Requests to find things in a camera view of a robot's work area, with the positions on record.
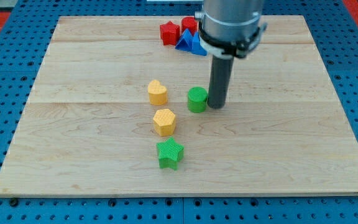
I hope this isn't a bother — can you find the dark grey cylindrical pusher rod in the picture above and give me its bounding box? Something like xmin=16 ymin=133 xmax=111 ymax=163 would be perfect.
xmin=207 ymin=56 xmax=234 ymax=109

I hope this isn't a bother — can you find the green circle block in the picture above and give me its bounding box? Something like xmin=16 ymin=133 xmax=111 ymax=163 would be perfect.
xmin=187 ymin=86 xmax=208 ymax=113

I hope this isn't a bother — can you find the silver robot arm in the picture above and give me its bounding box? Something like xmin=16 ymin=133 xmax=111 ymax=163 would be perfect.
xmin=195 ymin=0 xmax=264 ymax=42

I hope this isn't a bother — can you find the blue block behind arm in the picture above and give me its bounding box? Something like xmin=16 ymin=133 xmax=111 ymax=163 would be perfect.
xmin=191 ymin=32 xmax=208 ymax=56

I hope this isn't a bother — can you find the yellow heart block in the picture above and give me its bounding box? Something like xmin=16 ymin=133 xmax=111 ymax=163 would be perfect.
xmin=147 ymin=80 xmax=168 ymax=105

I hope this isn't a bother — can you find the blue triangle block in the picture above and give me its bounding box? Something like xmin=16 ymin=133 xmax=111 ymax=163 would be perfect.
xmin=175 ymin=29 xmax=193 ymax=52

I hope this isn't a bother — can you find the red cylinder block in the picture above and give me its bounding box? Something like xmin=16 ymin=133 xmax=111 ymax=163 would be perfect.
xmin=181 ymin=16 xmax=198 ymax=35

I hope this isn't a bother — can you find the red star block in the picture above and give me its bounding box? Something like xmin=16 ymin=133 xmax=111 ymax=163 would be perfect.
xmin=159 ymin=21 xmax=180 ymax=45

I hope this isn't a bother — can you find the yellow hexagon block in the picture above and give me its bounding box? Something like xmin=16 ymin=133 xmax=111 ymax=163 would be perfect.
xmin=153 ymin=109 xmax=176 ymax=136

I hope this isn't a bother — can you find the green star block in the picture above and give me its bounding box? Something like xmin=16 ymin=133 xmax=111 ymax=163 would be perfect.
xmin=156 ymin=137 xmax=184 ymax=170

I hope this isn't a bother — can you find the light wooden board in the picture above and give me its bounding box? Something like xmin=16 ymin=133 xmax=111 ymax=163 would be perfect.
xmin=0 ymin=16 xmax=358 ymax=198

